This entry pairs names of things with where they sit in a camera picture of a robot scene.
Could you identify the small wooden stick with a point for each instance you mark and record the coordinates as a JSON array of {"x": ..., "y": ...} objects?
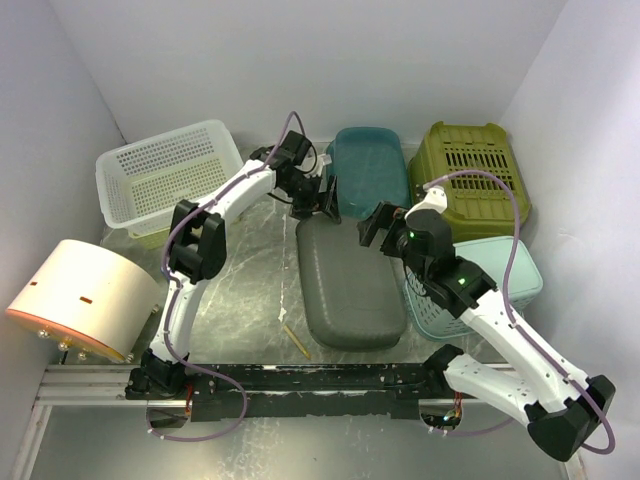
[{"x": 296, "y": 341}]

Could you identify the olive green plastic basket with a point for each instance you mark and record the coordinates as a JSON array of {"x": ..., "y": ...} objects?
[{"x": 477, "y": 206}]

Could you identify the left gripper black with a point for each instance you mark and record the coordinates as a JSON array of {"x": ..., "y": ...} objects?
[{"x": 327, "y": 203}]

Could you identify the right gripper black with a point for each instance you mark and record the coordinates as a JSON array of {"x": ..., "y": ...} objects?
[{"x": 383, "y": 216}]

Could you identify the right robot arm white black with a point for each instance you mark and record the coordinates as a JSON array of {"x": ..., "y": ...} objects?
[{"x": 559, "y": 404}]

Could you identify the pale yellow perforated basket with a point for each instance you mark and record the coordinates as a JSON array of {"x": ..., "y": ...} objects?
[{"x": 157, "y": 239}]

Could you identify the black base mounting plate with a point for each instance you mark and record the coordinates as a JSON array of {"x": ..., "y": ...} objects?
[{"x": 225, "y": 391}]

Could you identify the white perforated basket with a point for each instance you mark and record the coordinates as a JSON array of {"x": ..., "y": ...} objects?
[{"x": 140, "y": 184}]

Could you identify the teal transparent plastic tub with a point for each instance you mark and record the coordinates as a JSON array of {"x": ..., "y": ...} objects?
[{"x": 370, "y": 167}]

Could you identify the cream cylindrical appliance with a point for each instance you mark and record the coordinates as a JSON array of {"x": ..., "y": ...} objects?
[{"x": 87, "y": 297}]

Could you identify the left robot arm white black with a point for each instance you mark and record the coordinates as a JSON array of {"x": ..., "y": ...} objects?
[{"x": 196, "y": 249}]

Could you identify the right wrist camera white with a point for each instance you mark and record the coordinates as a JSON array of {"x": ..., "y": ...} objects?
[{"x": 435, "y": 199}]

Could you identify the grey plastic tub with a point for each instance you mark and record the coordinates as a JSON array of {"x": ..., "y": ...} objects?
[{"x": 351, "y": 299}]

